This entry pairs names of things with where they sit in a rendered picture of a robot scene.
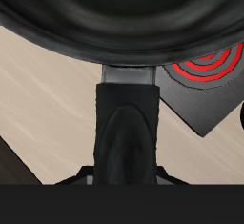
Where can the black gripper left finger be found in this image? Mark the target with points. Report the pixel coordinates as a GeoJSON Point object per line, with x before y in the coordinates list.
{"type": "Point", "coordinates": [81, 177]}

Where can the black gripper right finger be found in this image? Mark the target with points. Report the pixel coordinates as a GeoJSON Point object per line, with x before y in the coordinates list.
{"type": "Point", "coordinates": [166, 178]}

